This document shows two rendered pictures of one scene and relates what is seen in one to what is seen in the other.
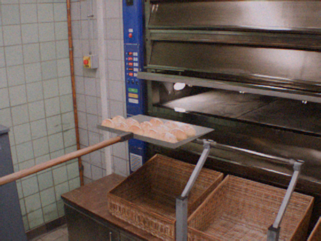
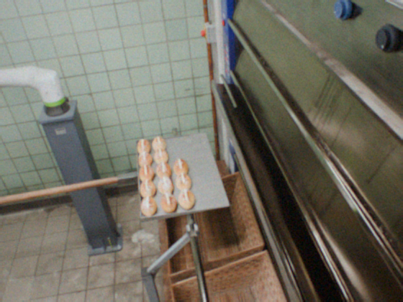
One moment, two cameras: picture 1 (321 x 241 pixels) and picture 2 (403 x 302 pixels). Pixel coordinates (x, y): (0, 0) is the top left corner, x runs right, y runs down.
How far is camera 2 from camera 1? 154 cm
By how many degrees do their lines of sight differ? 43
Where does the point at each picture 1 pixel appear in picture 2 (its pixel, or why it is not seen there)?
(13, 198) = (85, 173)
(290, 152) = not seen: hidden behind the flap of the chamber
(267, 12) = (306, 81)
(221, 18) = (271, 54)
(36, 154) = (161, 115)
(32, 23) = not seen: outside the picture
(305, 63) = (331, 203)
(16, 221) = (90, 191)
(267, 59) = (302, 155)
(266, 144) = not seen: hidden behind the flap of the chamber
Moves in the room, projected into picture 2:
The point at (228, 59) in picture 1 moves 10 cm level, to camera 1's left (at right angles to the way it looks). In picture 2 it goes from (276, 119) to (253, 111)
